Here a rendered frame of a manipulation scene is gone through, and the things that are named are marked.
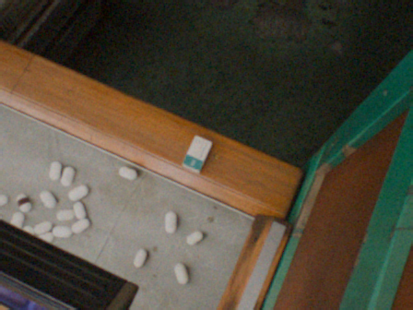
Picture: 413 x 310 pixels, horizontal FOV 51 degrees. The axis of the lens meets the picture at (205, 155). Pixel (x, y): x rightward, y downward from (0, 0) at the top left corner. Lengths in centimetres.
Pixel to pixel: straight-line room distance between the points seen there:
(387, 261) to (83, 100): 69
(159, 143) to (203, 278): 26
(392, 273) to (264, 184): 53
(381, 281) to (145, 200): 59
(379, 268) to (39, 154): 72
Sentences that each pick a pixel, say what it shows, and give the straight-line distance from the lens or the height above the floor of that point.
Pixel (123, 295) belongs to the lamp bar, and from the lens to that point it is 48.
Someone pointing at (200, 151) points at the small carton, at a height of 79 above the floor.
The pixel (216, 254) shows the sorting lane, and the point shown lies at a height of 74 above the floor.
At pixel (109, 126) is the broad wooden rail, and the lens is 85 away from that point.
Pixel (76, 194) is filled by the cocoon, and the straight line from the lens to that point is 84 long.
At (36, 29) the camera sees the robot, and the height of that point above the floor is 34.
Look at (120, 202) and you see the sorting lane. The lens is 84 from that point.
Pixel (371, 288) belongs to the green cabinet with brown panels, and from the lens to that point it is 31.
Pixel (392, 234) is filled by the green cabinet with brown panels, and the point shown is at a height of 127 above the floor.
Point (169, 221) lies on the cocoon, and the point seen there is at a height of 76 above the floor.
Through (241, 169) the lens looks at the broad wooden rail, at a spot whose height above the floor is 76.
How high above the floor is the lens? 155
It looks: 75 degrees down
